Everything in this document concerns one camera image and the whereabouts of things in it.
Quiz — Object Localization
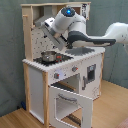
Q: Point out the white oven door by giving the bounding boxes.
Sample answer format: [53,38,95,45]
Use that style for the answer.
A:
[49,86,93,128]

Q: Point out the stove knob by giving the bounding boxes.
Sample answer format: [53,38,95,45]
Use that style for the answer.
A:
[54,73,60,79]
[72,66,78,72]

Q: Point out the wooden toy kitchen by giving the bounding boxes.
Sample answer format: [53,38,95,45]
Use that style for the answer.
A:
[22,2,105,128]

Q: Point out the black stovetop red burners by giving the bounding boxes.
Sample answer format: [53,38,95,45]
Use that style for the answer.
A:
[34,53,71,67]

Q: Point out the left stove knob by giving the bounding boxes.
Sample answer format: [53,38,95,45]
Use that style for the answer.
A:
[54,73,60,79]

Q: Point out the grey range hood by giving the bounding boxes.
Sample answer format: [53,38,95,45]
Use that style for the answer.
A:
[34,6,55,27]

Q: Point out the small silver toy pot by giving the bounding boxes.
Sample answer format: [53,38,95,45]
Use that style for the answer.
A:
[41,51,56,62]

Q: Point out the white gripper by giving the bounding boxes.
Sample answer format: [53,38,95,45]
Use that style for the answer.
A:
[41,19,67,50]

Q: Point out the right stove knob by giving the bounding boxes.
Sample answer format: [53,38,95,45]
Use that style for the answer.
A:
[72,66,78,72]

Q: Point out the white cupboard door grey dispenser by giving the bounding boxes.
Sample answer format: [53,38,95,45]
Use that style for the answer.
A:
[79,55,102,99]

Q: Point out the white toy microwave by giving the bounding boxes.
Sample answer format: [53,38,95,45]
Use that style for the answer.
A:
[81,4,90,20]

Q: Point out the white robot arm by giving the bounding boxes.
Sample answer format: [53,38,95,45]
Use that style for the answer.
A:
[41,6,128,50]

